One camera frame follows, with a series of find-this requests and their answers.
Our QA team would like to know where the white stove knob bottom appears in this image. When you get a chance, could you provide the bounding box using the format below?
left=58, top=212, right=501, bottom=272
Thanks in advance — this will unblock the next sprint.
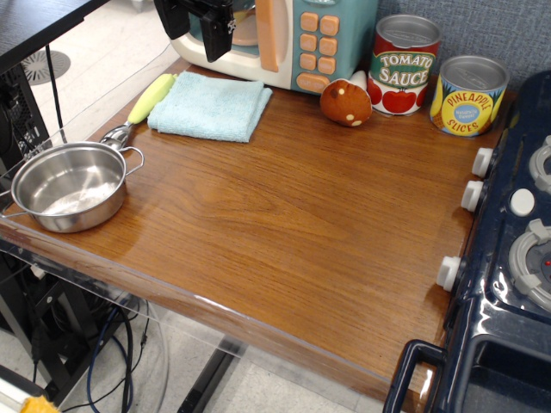
left=436, top=256, right=461, bottom=292

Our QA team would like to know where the white stove knob middle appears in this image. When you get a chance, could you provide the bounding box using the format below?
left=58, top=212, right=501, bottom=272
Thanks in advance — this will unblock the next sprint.
left=461, top=181, right=484, bottom=213

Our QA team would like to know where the pineapple slices can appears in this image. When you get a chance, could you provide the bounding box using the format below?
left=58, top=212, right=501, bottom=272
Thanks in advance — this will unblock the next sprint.
left=430, top=55, right=510, bottom=137

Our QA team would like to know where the orange toy plate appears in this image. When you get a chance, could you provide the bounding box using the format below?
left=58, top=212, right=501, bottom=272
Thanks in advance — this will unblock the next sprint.
left=232, top=9, right=258, bottom=46

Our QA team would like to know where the light blue towel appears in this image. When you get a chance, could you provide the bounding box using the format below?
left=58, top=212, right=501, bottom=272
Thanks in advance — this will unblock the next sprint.
left=147, top=71, right=272, bottom=143

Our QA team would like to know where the black cable under table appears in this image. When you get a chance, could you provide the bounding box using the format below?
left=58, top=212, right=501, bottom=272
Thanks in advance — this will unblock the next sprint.
left=64, top=300, right=152, bottom=413

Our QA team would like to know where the dark blue toy stove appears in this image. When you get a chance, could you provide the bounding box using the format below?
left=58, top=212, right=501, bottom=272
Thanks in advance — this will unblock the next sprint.
left=384, top=71, right=550, bottom=412

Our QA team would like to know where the black side desk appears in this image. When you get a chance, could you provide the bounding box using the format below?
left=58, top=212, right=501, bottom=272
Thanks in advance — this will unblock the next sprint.
left=1, top=0, right=107, bottom=73

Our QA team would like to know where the white stove knob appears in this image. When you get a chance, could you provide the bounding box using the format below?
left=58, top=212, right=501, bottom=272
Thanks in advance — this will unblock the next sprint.
left=436, top=256, right=461, bottom=292
left=471, top=147, right=493, bottom=178
left=461, top=181, right=484, bottom=213

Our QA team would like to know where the blue cable under table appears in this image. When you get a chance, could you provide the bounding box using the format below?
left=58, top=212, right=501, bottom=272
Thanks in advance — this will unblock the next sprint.
left=85, top=305, right=134, bottom=413

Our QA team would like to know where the green handled metal scoop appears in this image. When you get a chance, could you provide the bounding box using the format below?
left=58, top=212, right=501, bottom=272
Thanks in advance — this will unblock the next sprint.
left=100, top=73, right=177, bottom=150

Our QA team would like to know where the toy microwave oven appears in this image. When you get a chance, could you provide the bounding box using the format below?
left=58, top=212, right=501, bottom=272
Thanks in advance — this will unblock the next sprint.
left=170, top=1, right=378, bottom=94

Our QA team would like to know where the brown plush mushroom toy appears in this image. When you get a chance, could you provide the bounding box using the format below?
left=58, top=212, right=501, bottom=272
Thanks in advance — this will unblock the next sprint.
left=319, top=71, right=373, bottom=127

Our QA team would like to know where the black table leg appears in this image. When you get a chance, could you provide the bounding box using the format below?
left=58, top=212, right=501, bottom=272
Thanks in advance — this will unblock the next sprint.
left=176, top=349, right=234, bottom=413

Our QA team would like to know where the stainless steel pot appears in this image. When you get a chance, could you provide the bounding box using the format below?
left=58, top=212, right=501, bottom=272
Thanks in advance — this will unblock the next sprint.
left=2, top=141, right=145, bottom=233

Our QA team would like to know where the tomato sauce can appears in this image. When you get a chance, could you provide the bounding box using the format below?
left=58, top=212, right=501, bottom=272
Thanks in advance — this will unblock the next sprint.
left=368, top=14, right=442, bottom=115

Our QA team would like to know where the white stove knob top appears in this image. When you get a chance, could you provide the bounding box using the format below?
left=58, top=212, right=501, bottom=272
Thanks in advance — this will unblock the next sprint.
left=471, top=147, right=493, bottom=178

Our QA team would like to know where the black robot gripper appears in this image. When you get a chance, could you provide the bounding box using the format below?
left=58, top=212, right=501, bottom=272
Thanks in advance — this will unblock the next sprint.
left=153, top=0, right=236, bottom=63

